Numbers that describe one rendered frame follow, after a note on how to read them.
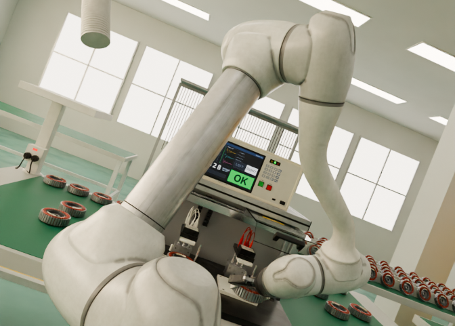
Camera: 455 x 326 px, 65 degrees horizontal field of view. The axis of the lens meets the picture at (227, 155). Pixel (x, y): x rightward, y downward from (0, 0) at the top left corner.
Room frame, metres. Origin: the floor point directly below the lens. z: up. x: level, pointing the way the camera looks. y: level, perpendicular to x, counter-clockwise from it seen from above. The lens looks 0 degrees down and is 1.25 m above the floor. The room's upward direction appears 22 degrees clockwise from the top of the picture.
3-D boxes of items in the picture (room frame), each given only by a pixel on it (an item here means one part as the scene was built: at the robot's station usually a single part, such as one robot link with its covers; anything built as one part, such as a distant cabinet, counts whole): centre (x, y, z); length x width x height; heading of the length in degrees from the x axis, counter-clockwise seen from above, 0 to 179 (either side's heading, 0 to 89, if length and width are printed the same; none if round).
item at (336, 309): (1.64, -0.73, 0.77); 0.11 x 0.11 x 0.04
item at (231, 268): (1.51, -0.21, 0.80); 0.07 x 0.05 x 0.06; 96
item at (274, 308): (1.37, -0.10, 0.76); 0.64 x 0.47 x 0.02; 96
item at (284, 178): (1.68, -0.08, 1.22); 0.44 x 0.39 x 0.20; 96
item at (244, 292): (1.22, -0.24, 0.84); 0.11 x 0.11 x 0.04
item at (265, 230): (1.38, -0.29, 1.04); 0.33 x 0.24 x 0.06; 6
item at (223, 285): (1.37, -0.22, 0.78); 0.15 x 0.15 x 0.01; 6
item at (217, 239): (1.61, -0.08, 0.92); 0.66 x 0.01 x 0.30; 96
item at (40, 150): (1.84, 0.85, 0.98); 0.37 x 0.35 x 0.46; 96
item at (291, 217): (1.68, -0.07, 1.09); 0.68 x 0.44 x 0.05; 96
